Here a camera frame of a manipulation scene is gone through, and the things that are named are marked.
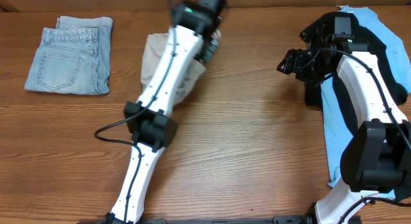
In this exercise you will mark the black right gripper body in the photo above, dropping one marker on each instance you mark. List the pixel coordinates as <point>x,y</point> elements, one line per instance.
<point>296,62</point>

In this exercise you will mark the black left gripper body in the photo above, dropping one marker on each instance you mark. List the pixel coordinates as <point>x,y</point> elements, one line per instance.
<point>210,48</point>

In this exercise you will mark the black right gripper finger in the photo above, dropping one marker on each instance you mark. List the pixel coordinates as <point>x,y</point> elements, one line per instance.
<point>291,54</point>
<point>286,66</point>

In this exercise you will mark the beige cargo shorts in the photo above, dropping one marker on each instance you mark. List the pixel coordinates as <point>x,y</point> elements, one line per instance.
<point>153,50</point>

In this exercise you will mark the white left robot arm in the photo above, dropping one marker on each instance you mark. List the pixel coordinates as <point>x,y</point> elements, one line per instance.
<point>149,121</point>

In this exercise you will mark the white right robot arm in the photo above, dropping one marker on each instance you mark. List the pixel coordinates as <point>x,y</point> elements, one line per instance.
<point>373,151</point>

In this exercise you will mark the black shirt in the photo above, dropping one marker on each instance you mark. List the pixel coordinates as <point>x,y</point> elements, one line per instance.
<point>358,72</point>

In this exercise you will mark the light blue t-shirt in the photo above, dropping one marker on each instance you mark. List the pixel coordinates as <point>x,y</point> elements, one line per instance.
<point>340,122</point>

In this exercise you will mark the folded light blue jeans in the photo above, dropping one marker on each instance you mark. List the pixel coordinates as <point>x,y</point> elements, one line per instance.
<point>73,57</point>

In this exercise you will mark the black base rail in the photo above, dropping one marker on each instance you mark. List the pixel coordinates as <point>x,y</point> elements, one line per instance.
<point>224,221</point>

